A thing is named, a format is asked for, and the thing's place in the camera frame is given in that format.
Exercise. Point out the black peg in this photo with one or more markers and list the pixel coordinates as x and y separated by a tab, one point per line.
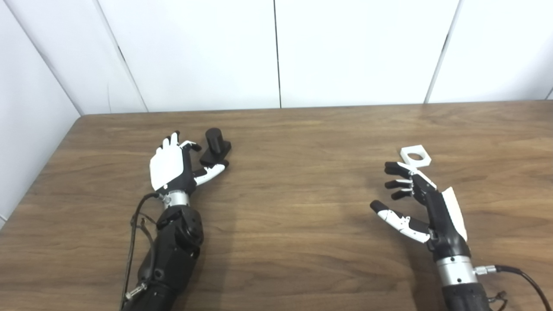
214	140

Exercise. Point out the white square piece with hole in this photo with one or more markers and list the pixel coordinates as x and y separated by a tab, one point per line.
425	162

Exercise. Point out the white and black right hand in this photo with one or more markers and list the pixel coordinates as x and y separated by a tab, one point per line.
445	229

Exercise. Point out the white and black left hand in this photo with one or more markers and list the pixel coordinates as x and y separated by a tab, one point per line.
168	166

